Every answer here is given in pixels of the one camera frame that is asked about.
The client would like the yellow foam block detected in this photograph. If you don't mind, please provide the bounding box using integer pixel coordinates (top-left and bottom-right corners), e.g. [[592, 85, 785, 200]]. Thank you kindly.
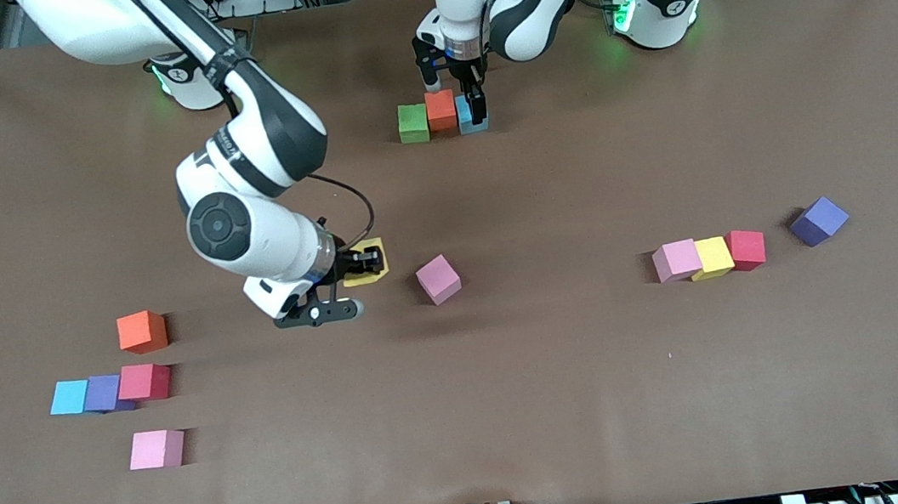
[[337, 236, 392, 289], [687, 235, 737, 283]]

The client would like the light blue foam block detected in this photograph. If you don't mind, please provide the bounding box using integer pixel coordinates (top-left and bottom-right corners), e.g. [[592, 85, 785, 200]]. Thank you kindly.
[[46, 377, 94, 418], [454, 92, 492, 136]]

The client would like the orange foam block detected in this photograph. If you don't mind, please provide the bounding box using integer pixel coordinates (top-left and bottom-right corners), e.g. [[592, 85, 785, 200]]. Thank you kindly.
[[423, 88, 459, 133], [115, 309, 171, 357]]

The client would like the green foam block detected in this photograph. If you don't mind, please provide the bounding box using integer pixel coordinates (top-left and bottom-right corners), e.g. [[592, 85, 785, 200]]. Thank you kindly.
[[395, 101, 433, 145]]

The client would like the pink foam block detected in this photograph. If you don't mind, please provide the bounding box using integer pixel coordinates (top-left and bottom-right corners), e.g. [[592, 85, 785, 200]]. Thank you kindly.
[[651, 236, 705, 286], [413, 252, 464, 309], [125, 427, 189, 473]]

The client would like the brown table cover sheet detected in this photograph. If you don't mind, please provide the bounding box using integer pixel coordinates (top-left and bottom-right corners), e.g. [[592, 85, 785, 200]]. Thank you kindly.
[[0, 0, 898, 504]]

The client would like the red foam block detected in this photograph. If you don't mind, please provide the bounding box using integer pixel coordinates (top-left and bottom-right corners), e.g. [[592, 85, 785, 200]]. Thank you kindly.
[[724, 226, 769, 275], [115, 360, 176, 405]]

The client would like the purple foam block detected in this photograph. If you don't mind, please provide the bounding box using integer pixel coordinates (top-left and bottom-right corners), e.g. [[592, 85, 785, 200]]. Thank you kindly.
[[81, 371, 139, 416], [786, 193, 853, 250]]

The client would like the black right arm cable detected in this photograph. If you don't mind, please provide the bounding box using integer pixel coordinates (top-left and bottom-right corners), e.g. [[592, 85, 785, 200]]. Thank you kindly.
[[118, 0, 379, 276]]

